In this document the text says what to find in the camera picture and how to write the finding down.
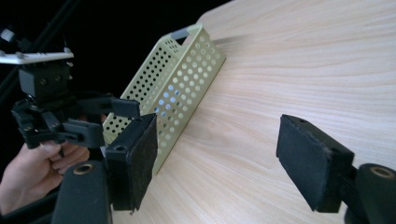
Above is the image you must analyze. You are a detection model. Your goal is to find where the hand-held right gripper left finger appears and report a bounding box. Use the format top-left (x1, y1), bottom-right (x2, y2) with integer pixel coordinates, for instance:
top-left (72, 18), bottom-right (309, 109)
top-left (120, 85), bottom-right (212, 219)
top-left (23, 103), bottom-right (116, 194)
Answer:
top-left (104, 112), bottom-right (159, 213)

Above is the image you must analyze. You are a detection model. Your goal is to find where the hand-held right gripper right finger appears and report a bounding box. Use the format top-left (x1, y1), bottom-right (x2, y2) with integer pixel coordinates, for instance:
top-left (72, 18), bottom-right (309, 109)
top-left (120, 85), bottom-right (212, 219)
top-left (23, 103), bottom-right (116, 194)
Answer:
top-left (276, 113), bottom-right (356, 214)

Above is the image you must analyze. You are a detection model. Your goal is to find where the pale green perforated metal basket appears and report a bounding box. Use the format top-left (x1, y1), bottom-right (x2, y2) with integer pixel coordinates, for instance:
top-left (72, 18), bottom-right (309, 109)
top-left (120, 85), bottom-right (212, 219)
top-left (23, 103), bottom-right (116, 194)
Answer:
top-left (102, 22), bottom-right (227, 175)

